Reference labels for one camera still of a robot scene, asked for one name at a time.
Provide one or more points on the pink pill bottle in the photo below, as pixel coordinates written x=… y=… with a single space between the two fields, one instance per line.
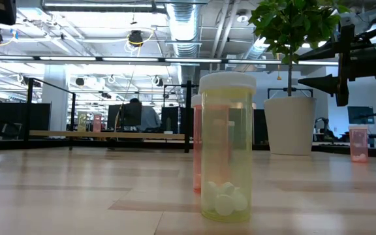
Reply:
x=358 y=143
x=97 y=123
x=196 y=147

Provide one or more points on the person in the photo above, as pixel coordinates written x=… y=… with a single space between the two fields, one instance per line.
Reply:
x=150 y=119

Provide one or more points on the black ceiling spotlight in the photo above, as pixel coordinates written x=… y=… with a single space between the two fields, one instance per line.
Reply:
x=159 y=81
x=79 y=81

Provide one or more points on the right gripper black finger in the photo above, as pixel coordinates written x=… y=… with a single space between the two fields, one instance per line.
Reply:
x=326 y=84
x=330 y=50

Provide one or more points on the large yellow-green pill bottle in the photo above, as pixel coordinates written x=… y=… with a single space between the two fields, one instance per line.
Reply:
x=227 y=147

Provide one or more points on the silver ceiling air duct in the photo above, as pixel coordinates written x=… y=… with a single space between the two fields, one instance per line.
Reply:
x=183 y=26

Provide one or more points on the long ceiling light strip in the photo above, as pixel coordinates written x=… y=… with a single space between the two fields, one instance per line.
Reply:
x=191 y=60

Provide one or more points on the black computer monitor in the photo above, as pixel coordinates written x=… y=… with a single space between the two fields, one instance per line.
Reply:
x=169 y=119
x=129 y=114

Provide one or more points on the green leafy potted tree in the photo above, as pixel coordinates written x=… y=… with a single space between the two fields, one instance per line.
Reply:
x=289 y=23

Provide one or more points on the grey office chair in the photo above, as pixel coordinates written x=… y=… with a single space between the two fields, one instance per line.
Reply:
x=11 y=130

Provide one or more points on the blue-lit computer monitor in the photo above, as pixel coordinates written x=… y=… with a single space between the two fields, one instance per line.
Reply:
x=360 y=115

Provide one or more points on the wooden shelf board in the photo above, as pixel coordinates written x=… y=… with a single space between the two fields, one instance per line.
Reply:
x=126 y=134

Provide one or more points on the black background robot arm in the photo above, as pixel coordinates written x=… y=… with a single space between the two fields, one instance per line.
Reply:
x=326 y=130

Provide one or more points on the black partition panel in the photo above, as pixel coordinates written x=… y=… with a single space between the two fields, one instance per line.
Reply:
x=11 y=112

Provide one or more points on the small green pill bottle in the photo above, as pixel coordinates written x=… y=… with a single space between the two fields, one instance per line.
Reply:
x=82 y=122

